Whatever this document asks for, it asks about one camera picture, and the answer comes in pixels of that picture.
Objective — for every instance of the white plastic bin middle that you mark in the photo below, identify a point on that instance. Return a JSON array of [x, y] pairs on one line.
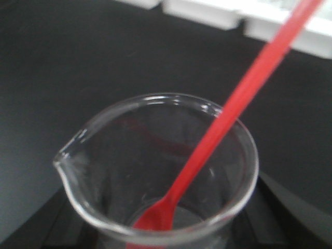
[[224, 15]]

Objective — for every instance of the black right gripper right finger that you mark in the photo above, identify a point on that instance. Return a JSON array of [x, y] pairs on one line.
[[277, 218]]

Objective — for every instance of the red plastic spatula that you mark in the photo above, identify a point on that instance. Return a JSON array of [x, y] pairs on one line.
[[160, 216]]

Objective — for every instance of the white plastic bin right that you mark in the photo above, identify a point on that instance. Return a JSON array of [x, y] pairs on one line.
[[264, 18]]

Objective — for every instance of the clear glass beaker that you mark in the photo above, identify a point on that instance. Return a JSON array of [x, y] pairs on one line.
[[127, 157]]

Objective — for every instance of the white plastic bin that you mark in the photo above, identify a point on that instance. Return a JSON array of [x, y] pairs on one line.
[[224, 15], [264, 18]]

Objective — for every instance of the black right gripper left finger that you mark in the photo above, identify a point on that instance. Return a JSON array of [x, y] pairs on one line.
[[55, 225]]

